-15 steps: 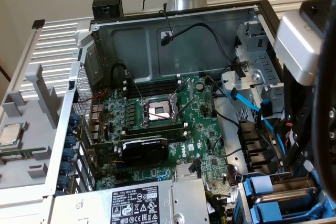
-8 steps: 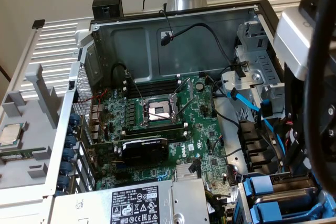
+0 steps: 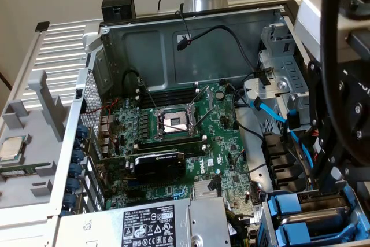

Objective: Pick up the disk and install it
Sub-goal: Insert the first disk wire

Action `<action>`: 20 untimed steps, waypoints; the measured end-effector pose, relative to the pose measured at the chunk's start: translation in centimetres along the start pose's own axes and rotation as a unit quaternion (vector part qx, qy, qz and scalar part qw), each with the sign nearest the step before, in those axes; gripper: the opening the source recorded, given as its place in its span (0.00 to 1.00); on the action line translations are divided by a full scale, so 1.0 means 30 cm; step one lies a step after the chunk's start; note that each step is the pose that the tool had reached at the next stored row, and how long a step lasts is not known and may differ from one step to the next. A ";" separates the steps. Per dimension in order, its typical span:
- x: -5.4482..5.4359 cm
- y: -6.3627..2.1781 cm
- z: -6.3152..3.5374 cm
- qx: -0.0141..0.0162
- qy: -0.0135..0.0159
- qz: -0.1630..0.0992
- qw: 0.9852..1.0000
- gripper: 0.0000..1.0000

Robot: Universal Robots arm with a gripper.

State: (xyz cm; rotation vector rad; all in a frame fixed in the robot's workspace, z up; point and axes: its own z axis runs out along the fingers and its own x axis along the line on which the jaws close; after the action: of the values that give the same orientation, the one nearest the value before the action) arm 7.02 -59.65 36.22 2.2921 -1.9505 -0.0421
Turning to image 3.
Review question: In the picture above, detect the black table cable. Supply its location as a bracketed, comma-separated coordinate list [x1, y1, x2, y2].
[0, 71, 13, 91]

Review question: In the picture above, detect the green motherboard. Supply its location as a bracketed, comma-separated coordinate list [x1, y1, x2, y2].
[98, 82, 265, 224]

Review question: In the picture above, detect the thin metal locking lever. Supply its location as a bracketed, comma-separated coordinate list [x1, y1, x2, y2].
[138, 76, 159, 112]
[160, 121, 194, 134]

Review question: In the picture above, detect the open metal PC case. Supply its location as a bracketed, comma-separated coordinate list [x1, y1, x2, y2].
[47, 0, 370, 247]

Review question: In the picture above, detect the metal socket cover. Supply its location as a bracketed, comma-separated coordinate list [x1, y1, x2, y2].
[187, 84, 215, 120]

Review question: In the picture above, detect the silver CPU chip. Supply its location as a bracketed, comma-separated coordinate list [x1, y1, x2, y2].
[0, 136, 26, 163]

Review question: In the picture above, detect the CPU socket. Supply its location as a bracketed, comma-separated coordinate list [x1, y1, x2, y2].
[152, 104, 204, 141]

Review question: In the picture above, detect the black graphics card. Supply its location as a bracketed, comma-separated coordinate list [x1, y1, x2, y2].
[97, 150, 187, 186]

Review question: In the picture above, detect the black looped wire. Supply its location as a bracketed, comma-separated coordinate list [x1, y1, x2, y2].
[122, 69, 145, 93]

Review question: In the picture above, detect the sleeved power cable bundle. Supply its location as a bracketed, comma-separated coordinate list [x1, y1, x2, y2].
[225, 205, 262, 247]

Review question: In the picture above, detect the perforated metal drive cage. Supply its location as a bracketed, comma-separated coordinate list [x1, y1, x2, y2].
[242, 23, 321, 143]

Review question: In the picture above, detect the black wire with plug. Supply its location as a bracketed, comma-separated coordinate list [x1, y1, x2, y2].
[176, 25, 261, 76]

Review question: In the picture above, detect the black plastic block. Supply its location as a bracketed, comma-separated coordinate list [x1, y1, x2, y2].
[101, 0, 136, 24]

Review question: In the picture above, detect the black plug with blue latch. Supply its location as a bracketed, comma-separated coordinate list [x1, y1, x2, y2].
[286, 110, 301, 131]

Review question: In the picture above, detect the thick black camera cable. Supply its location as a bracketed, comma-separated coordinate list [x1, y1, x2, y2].
[319, 0, 370, 168]

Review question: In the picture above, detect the blue SATA wire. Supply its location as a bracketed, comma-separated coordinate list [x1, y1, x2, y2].
[290, 130, 315, 170]
[251, 95, 290, 123]

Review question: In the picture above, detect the hard drive in blue caddy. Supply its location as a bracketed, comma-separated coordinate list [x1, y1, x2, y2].
[257, 180, 370, 247]

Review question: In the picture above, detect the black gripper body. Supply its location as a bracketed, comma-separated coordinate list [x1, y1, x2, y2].
[332, 61, 370, 169]

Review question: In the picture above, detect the silver chipset heatsink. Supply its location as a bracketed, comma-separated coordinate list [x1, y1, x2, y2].
[193, 182, 218, 200]

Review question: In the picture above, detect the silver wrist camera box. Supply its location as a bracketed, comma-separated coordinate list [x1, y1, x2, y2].
[293, 0, 370, 67]

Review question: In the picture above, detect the thin black wire red end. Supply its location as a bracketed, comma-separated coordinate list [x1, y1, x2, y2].
[232, 149, 247, 173]

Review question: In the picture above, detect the grey power supply unit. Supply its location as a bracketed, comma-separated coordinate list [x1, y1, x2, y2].
[57, 196, 232, 247]

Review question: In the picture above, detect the black RAM slot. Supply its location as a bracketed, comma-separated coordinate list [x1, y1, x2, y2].
[184, 148, 206, 158]
[135, 139, 206, 151]
[140, 96, 200, 108]
[135, 87, 201, 98]
[135, 143, 208, 155]
[135, 82, 201, 93]
[134, 134, 208, 147]
[138, 92, 200, 103]

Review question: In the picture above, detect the green RAM stick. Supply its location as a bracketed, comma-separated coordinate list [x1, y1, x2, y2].
[0, 163, 50, 177]

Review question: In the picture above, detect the black ribbed plastic bracket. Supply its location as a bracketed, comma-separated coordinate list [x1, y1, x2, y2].
[261, 131, 308, 193]

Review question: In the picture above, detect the grey plastic parts rack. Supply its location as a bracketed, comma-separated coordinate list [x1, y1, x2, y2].
[0, 70, 71, 210]

